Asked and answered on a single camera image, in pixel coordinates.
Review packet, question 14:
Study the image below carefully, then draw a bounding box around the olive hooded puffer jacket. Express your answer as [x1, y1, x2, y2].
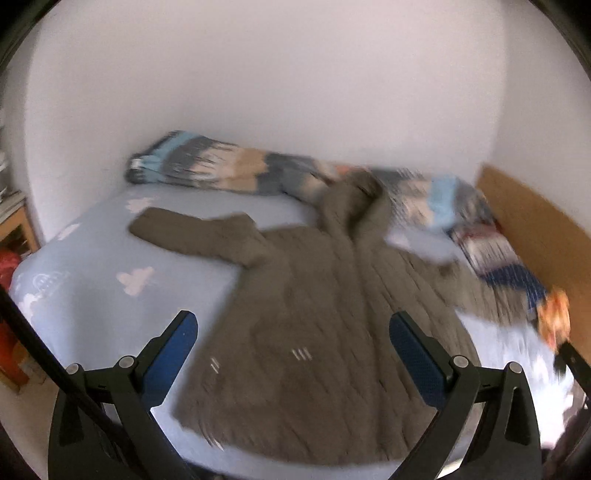
[129, 172, 528, 465]

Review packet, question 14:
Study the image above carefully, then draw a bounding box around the orange yellow cloth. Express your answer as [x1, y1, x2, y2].
[536, 287, 571, 353]

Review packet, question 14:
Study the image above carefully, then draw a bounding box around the wooden headboard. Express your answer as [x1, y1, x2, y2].
[477, 165, 591, 358]

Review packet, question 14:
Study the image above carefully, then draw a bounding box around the light blue cloud bedsheet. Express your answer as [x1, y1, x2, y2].
[10, 184, 574, 479]

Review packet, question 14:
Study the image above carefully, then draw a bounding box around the red bag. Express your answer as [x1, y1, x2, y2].
[0, 250, 33, 393]

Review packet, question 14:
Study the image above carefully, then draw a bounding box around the wooden shelf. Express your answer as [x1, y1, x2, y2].
[0, 191, 40, 258]

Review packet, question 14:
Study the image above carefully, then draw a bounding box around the patchwork cartoon quilt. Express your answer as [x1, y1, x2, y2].
[124, 131, 494, 231]

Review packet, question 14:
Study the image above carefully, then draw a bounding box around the black cable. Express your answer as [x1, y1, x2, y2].
[0, 285, 70, 402]

